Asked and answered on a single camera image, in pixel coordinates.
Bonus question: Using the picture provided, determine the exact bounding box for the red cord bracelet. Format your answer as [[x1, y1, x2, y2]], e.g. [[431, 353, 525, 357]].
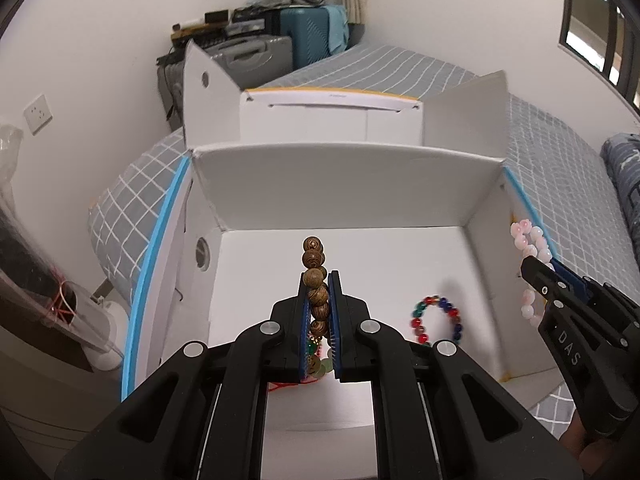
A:
[[267, 376, 321, 394]]

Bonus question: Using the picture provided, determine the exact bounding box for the multicolour glass bead bracelet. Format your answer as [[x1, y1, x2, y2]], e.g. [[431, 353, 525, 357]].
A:
[[409, 294, 464, 348]]

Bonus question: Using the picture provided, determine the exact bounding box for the pink bead bracelet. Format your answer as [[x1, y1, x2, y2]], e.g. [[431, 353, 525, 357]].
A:
[[508, 218, 557, 320]]

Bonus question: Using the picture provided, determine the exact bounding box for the brown wooden bead bracelet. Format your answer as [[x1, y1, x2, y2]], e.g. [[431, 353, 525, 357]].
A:
[[300, 235, 335, 378]]

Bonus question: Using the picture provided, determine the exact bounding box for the person right hand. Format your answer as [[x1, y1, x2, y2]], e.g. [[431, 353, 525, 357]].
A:
[[559, 411, 639, 479]]

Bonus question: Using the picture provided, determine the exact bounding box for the grey checked bed sheet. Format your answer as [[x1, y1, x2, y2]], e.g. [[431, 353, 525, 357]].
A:
[[90, 46, 639, 434]]

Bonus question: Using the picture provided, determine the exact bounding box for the folded blue grey duvet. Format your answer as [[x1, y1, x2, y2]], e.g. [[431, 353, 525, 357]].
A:
[[601, 133, 640, 259]]

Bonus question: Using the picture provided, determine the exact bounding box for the blue yellow cardboard box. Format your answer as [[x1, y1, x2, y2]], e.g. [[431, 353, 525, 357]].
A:
[[122, 46, 561, 407]]

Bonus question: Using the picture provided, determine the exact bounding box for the dark framed window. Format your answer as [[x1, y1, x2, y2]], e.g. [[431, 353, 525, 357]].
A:
[[560, 0, 639, 113]]

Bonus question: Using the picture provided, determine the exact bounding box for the clear plastic bag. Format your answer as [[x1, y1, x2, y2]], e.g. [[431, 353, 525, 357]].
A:
[[0, 124, 24, 204]]

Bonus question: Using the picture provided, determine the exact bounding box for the grey suitcase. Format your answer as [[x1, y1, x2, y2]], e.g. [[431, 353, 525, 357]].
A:
[[156, 35, 293, 131]]

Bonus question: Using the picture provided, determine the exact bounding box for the teal suitcase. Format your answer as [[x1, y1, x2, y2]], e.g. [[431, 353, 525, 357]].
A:
[[280, 4, 349, 70]]

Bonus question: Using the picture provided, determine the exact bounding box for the white wall socket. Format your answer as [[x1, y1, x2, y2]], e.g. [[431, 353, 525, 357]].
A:
[[23, 94, 53, 134]]

